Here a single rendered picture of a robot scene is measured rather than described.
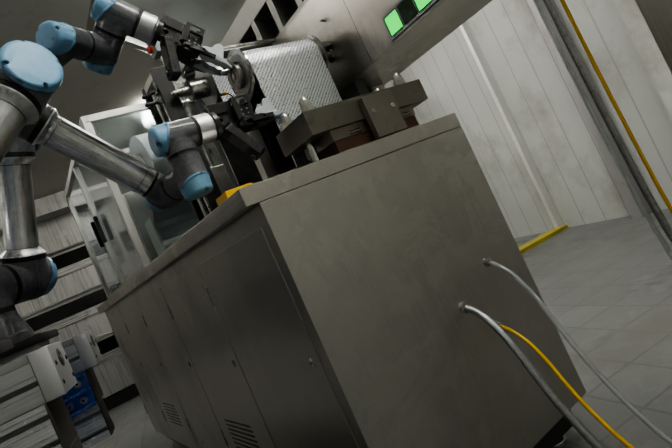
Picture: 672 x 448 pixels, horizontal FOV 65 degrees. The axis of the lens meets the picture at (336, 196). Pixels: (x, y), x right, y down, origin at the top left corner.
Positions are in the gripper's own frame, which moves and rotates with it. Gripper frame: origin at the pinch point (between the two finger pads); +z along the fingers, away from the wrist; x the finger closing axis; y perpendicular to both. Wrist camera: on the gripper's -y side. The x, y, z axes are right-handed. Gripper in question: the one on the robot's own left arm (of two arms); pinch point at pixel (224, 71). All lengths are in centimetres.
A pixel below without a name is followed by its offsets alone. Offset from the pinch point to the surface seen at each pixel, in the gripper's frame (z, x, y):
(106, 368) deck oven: 51, 486, -70
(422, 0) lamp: 34, -42, 16
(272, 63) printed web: 10.8, -6.4, 4.8
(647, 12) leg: 65, -78, 5
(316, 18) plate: 21.7, -1.1, 31.6
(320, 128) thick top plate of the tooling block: 21.2, -26.1, -20.4
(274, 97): 13.9, -6.4, -5.1
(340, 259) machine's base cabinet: 30, -32, -51
